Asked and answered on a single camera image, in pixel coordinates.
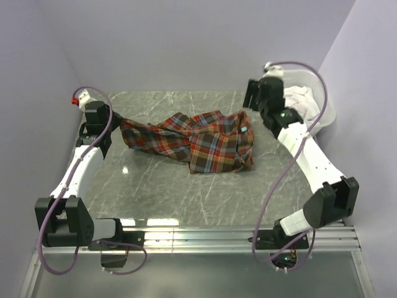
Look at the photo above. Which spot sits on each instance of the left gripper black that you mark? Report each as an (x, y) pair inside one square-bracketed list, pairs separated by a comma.
[(117, 120)]

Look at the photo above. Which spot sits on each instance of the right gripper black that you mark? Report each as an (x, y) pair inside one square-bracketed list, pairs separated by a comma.
[(252, 90)]

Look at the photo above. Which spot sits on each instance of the plaid long sleeve shirt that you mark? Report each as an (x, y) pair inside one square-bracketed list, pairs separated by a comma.
[(209, 143)]

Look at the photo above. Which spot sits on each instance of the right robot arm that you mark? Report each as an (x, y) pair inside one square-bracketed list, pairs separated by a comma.
[(333, 195)]

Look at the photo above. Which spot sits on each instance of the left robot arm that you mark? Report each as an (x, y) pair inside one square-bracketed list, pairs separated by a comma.
[(62, 218)]

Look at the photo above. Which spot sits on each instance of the white plastic basket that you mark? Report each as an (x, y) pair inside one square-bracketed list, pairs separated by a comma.
[(307, 78)]

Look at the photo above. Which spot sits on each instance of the white shirt in basket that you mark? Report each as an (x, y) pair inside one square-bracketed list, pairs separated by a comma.
[(302, 100)]

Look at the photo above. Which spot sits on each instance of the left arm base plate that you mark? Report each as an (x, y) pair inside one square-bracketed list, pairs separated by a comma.
[(129, 237)]

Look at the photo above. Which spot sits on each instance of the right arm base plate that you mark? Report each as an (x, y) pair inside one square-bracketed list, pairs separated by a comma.
[(266, 239)]

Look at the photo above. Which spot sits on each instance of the black box under rail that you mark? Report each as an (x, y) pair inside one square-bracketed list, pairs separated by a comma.
[(114, 259)]

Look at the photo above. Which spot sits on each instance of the aluminium rail frame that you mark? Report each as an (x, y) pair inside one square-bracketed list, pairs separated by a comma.
[(196, 243)]

